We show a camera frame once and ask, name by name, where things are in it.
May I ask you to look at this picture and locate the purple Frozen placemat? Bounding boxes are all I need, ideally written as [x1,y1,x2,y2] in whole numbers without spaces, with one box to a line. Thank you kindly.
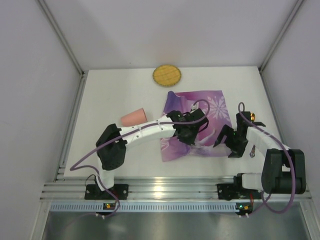
[159,89,232,163]

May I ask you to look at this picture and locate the pink plastic cup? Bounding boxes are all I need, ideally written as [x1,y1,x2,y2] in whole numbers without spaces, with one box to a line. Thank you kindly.
[120,108,148,127]

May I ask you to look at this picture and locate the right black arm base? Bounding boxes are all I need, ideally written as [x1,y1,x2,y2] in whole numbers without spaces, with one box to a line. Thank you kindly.
[216,183,252,201]

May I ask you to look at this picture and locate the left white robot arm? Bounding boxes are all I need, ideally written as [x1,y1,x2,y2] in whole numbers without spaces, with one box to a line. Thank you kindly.
[95,108,209,191]

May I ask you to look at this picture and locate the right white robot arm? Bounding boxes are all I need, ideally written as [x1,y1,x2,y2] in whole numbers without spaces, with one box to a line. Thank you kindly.
[213,111,306,195]

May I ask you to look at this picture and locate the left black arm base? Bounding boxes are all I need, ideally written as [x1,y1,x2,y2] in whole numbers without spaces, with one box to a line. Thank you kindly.
[84,184,129,200]

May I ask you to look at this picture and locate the gold fork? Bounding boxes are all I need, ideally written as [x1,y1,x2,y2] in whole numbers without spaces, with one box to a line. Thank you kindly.
[250,112,256,122]

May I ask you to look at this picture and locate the yellow round woven coaster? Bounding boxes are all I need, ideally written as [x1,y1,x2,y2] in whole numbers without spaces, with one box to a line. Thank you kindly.
[152,64,182,87]

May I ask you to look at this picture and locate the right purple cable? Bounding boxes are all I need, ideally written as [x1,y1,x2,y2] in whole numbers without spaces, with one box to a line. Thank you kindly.
[238,101,296,214]

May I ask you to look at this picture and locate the purple cable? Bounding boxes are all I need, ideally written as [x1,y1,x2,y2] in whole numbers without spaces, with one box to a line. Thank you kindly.
[238,101,296,214]
[70,99,210,218]

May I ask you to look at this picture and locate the perforated grey cable duct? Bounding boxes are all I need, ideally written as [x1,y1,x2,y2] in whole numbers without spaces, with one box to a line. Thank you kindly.
[50,202,253,213]

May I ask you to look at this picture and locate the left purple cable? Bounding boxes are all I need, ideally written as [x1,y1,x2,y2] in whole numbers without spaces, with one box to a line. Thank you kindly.
[70,99,210,218]

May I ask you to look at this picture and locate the aluminium mounting rail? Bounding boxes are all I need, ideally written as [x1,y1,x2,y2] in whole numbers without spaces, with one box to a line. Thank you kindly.
[39,176,311,202]

